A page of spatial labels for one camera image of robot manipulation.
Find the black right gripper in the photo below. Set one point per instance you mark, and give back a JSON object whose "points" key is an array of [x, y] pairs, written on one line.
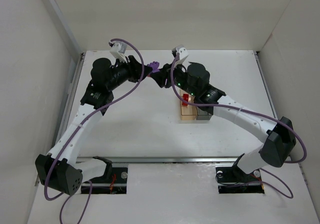
{"points": [[165, 74]]}

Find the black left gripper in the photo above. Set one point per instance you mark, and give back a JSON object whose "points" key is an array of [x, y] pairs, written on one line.
{"points": [[133, 68]]}

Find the purple lego piece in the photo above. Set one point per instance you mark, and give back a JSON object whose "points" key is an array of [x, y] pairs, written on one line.
{"points": [[155, 66]]}

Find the red lego brick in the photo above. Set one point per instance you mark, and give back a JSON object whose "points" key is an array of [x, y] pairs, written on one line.
{"points": [[188, 98]]}

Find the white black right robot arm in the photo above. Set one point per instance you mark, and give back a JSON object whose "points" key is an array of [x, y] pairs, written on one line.
{"points": [[275, 135]]}

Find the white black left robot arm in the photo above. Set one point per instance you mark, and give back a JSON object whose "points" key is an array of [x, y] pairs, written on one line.
{"points": [[58, 168]]}

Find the clear orange container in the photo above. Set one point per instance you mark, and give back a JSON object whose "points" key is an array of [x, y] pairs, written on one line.
{"points": [[189, 112]]}

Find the clear grey container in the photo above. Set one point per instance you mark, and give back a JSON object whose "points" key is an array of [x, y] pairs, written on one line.
{"points": [[203, 115]]}

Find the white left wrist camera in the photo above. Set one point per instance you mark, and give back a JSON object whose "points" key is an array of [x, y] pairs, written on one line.
{"points": [[118, 49]]}

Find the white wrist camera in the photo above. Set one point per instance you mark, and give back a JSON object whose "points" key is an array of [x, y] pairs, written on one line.
{"points": [[180, 54], [118, 49]]}

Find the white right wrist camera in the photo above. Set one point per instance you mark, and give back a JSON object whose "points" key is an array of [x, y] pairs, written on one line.
{"points": [[180, 54]]}

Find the aluminium frame rail left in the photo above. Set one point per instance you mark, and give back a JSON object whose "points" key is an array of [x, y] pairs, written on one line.
{"points": [[73, 49]]}

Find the aluminium frame rail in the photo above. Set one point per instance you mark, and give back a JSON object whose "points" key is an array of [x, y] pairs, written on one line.
{"points": [[73, 49], [274, 114]]}

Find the aluminium frame rail right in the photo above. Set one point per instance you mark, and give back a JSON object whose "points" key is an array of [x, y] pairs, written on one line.
{"points": [[274, 114]]}

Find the aluminium front rail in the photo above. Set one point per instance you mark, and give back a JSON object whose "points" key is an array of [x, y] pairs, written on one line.
{"points": [[171, 159]]}

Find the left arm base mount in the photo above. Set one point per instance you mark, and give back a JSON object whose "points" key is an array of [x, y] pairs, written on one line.
{"points": [[115, 183]]}

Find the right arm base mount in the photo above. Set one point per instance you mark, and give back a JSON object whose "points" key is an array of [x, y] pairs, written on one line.
{"points": [[233, 181]]}

